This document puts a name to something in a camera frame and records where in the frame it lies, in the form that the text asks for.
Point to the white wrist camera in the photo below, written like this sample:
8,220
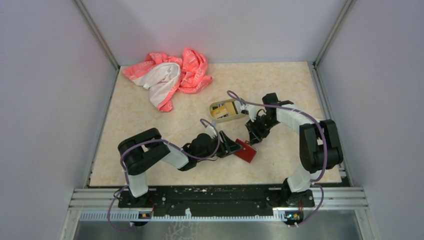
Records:
250,110
210,129

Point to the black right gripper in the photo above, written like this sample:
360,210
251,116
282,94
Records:
256,135

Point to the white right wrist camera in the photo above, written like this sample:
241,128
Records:
250,110

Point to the beige oval card tray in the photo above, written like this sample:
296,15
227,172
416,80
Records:
226,110

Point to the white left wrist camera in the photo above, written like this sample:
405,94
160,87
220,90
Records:
210,129

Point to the red card holder wallet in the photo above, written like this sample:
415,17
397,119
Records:
247,153

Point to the pink white crumpled cloth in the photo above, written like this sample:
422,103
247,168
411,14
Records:
163,75

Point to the white slotted cable duct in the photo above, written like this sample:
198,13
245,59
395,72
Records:
135,216

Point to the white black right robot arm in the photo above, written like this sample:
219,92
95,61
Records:
319,142

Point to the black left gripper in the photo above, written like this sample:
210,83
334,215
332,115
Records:
228,146

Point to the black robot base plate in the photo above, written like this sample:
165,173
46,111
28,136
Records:
217,200

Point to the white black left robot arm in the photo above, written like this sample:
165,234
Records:
140,152

